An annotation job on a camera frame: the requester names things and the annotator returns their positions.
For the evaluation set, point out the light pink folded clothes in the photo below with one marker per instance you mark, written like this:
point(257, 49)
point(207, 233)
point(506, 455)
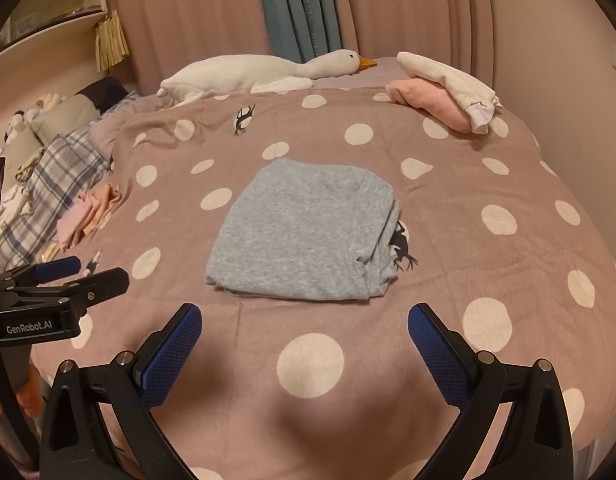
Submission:
point(75, 222)

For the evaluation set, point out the black and white plush toy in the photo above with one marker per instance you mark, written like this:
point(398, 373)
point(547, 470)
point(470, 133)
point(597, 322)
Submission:
point(15, 127)

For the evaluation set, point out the pink curtain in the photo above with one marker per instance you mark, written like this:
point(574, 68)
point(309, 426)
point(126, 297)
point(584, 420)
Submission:
point(412, 5)

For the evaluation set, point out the pink polka dot blanket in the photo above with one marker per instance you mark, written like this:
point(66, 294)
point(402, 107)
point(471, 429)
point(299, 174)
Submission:
point(437, 185)

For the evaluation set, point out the grey pillow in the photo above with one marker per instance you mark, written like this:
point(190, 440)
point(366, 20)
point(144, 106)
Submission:
point(68, 115)

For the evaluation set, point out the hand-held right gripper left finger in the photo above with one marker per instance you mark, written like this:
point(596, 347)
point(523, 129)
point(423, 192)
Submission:
point(170, 355)

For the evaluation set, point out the floral patterned cloth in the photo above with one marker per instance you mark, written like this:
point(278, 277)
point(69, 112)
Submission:
point(28, 167)

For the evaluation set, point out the blue curtain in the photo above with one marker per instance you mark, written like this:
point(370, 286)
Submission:
point(288, 10)

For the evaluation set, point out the white cloth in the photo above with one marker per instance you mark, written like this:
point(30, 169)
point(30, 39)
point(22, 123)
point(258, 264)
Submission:
point(13, 205)

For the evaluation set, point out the dark brown pillow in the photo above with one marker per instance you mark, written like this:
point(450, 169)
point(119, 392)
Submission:
point(105, 92)

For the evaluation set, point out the lilac checked pillow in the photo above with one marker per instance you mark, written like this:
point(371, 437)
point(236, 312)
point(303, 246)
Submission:
point(118, 125)

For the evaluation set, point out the person's left hand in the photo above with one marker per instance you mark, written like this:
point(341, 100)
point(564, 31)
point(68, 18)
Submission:
point(30, 392)

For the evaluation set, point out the grey printed sweatshirt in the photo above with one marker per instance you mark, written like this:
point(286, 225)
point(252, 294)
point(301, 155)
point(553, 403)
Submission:
point(298, 230)

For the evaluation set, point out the plaid quilt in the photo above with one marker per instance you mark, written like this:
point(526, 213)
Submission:
point(63, 170)

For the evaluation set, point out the pink folded garment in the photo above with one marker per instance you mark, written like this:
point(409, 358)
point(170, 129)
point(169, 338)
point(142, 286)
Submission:
point(427, 97)

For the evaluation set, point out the white shelf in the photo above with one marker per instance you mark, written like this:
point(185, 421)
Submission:
point(53, 20)

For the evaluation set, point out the white folded garment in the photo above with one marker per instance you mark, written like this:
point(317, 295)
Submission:
point(447, 72)

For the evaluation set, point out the yellow fringe tassel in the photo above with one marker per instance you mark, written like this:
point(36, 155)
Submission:
point(112, 42)

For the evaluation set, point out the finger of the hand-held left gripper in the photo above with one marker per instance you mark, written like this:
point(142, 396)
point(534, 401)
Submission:
point(105, 281)
point(58, 267)

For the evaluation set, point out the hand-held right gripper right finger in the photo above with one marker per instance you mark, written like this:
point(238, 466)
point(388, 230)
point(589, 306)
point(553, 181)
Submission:
point(437, 360)

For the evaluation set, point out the white goose plush toy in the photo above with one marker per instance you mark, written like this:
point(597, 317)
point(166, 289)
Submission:
point(228, 75)

